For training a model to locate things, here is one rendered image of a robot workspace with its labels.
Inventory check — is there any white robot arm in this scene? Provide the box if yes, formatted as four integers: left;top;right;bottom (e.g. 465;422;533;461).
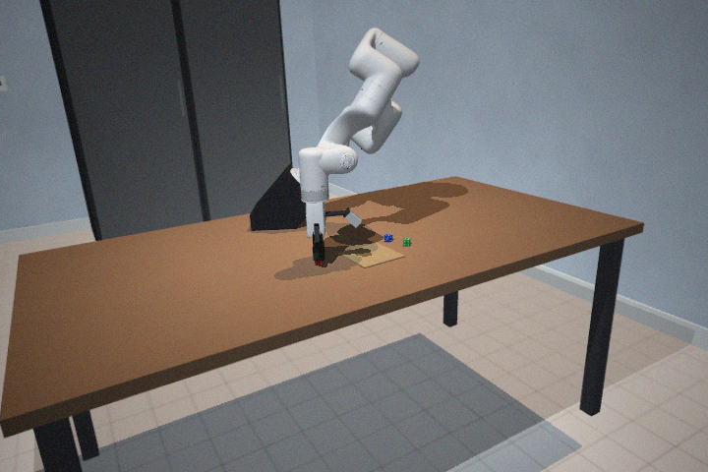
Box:
290;28;420;202

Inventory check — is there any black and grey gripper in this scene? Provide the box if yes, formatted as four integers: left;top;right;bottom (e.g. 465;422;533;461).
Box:
302;198;329;261

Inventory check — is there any beige flat mat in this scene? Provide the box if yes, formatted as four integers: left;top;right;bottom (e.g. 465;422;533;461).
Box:
339;243;405;268

